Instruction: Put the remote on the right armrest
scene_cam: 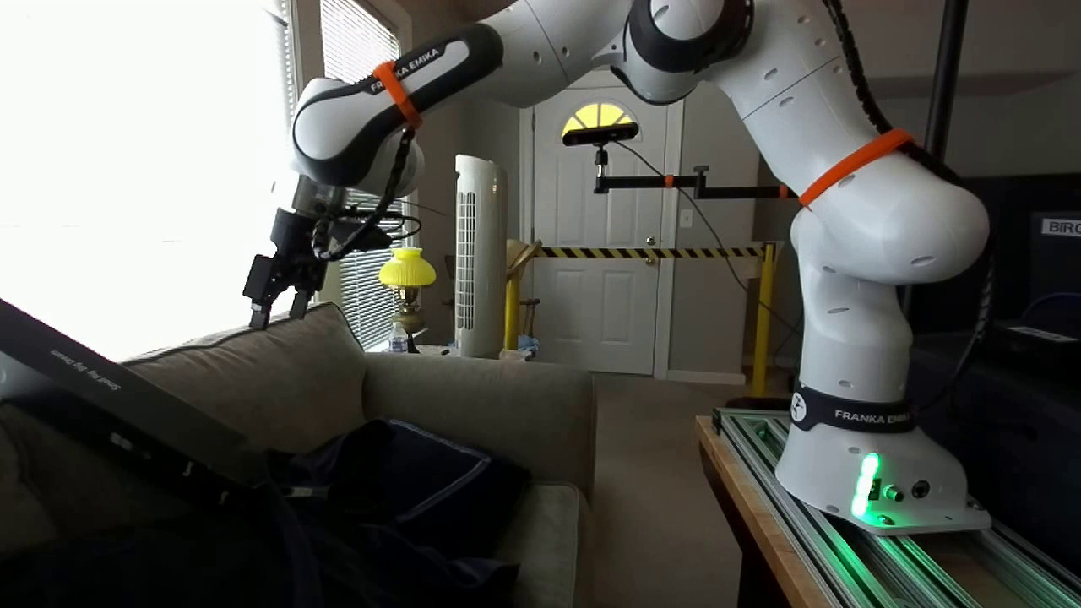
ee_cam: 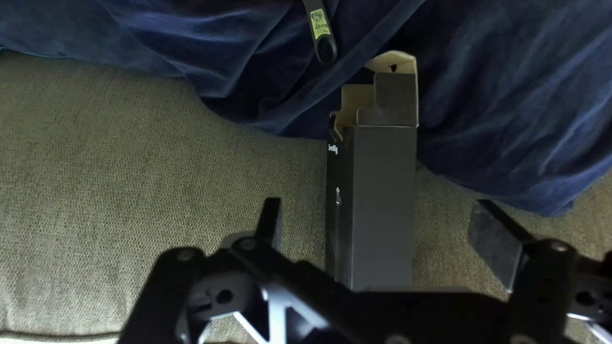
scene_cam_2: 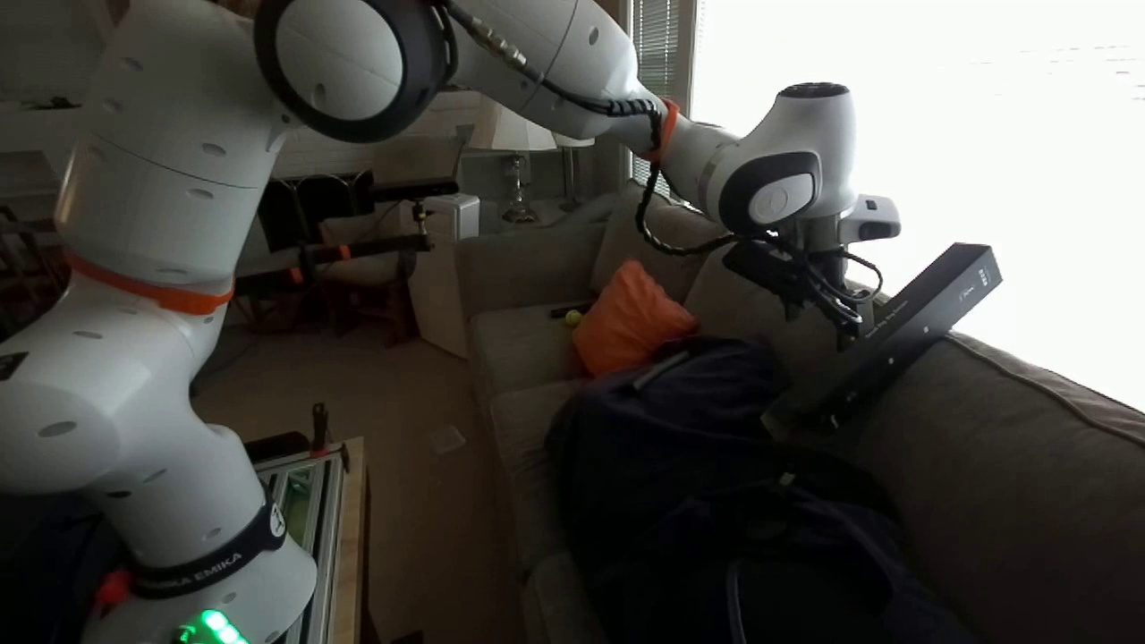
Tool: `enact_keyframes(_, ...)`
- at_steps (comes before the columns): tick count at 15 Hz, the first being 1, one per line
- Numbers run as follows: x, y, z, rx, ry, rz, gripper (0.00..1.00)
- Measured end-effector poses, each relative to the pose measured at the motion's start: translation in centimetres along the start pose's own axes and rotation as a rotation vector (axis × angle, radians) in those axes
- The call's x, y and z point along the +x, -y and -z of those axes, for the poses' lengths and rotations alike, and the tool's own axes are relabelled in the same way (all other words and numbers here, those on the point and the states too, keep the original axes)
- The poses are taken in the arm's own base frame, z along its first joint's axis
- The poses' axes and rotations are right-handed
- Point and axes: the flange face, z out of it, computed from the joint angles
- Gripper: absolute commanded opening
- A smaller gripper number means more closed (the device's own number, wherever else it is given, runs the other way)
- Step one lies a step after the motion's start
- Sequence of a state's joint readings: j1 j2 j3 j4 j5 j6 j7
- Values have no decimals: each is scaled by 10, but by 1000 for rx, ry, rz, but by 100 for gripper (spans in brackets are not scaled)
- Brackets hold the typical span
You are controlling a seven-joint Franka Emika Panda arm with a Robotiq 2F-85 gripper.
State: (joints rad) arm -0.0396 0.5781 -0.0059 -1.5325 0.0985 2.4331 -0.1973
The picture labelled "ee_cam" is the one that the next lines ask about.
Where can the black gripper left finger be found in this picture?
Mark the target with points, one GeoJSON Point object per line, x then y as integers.
{"type": "Point", "coordinates": [172, 274]}

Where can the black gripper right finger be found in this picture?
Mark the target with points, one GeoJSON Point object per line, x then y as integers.
{"type": "Point", "coordinates": [547, 274]}

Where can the long dark grey remote box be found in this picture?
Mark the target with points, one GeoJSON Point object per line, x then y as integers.
{"type": "Point", "coordinates": [374, 203]}

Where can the dark blue fabric bag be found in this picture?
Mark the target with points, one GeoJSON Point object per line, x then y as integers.
{"type": "Point", "coordinates": [158, 39]}

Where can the black zipper pull green tag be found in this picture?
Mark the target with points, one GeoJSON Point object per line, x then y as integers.
{"type": "Point", "coordinates": [319, 25]}

